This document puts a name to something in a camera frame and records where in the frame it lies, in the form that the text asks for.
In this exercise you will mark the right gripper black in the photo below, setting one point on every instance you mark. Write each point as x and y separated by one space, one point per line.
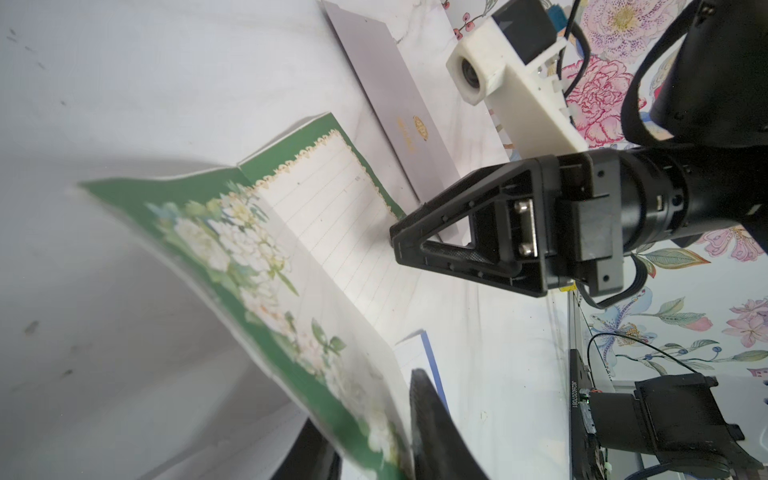
609 202

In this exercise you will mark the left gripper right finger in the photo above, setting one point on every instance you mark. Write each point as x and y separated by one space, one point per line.
439 451

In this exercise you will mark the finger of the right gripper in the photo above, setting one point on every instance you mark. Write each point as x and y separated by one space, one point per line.
502 270

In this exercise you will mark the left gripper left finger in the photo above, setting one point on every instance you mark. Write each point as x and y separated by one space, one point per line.
312 456

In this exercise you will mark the blue floral letter paper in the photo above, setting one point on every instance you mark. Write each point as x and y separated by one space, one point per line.
415 352

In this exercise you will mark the grey envelope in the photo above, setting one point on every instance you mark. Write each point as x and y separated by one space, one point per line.
431 157

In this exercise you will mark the green floral letter paper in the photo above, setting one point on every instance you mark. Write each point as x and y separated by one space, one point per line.
290 250

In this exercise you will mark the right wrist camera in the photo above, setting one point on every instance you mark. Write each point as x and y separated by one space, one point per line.
503 63

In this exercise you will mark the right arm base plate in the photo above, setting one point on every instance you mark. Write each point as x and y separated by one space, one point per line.
701 426

